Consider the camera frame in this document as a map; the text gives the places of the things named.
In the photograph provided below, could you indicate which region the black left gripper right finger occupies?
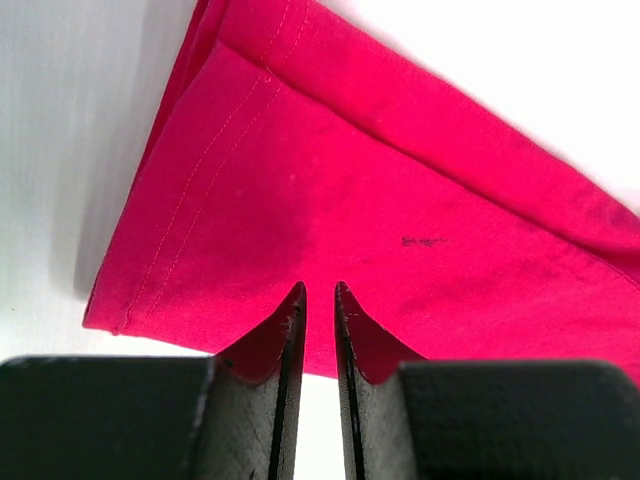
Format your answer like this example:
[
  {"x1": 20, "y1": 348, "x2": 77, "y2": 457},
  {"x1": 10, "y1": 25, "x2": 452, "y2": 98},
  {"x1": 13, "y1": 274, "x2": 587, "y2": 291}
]
[{"x1": 334, "y1": 283, "x2": 639, "y2": 479}]

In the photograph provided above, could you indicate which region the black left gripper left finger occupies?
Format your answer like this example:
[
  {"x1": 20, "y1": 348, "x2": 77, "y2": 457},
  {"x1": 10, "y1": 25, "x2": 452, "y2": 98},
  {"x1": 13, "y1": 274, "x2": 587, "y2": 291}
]
[{"x1": 1, "y1": 284, "x2": 306, "y2": 479}]

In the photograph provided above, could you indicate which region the pink t shirt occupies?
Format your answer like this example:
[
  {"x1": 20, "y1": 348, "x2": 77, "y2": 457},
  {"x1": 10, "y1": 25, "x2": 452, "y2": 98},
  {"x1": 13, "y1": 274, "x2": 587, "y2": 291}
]
[{"x1": 84, "y1": 1, "x2": 639, "y2": 378}]

